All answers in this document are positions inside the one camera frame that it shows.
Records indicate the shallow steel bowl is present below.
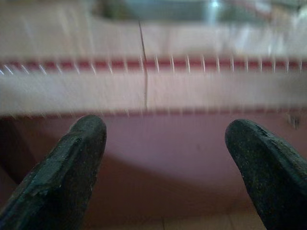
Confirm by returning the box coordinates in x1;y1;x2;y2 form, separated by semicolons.
92;0;267;23

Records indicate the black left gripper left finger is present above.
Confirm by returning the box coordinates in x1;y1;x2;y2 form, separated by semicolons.
0;114;107;230

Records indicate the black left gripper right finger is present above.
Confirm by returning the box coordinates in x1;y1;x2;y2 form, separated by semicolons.
224;119;307;230

